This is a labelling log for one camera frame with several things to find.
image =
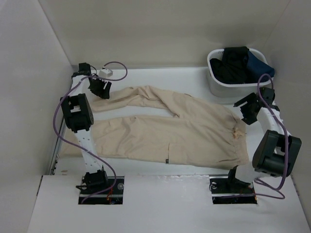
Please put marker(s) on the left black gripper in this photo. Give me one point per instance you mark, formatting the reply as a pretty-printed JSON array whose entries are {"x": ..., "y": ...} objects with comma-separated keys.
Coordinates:
[{"x": 103, "y": 93}]

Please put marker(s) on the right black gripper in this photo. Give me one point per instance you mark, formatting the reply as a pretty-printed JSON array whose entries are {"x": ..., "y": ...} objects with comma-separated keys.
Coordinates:
[{"x": 248, "y": 119}]

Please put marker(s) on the beige trousers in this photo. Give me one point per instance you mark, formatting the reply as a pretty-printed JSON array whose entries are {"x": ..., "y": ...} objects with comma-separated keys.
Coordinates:
[{"x": 197, "y": 132}]

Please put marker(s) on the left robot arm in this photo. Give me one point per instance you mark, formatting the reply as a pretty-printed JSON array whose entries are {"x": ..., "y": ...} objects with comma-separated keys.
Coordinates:
[{"x": 100, "y": 176}]

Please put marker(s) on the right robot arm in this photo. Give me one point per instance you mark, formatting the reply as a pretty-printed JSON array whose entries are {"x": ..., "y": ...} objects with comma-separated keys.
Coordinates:
[{"x": 246, "y": 174}]

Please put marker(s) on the white laundry basket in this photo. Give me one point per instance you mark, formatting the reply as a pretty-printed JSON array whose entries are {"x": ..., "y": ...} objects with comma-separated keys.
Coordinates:
[{"x": 223, "y": 90}]

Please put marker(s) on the navy blue garment in basket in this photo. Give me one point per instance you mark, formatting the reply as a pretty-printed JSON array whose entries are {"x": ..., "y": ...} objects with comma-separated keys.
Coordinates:
[{"x": 255, "y": 68}]

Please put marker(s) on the black garment in basket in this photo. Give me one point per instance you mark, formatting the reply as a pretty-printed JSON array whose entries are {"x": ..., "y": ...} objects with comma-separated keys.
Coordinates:
[{"x": 231, "y": 69}]

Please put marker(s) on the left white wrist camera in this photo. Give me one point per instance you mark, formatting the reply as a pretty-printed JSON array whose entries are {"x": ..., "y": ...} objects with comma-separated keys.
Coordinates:
[{"x": 105, "y": 73}]

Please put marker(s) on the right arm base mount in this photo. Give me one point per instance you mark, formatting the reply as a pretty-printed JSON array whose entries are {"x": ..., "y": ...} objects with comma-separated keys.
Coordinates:
[{"x": 225, "y": 192}]

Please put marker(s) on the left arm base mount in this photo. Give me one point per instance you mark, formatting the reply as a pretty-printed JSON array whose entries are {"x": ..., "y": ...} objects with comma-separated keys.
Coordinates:
[{"x": 95, "y": 196}]

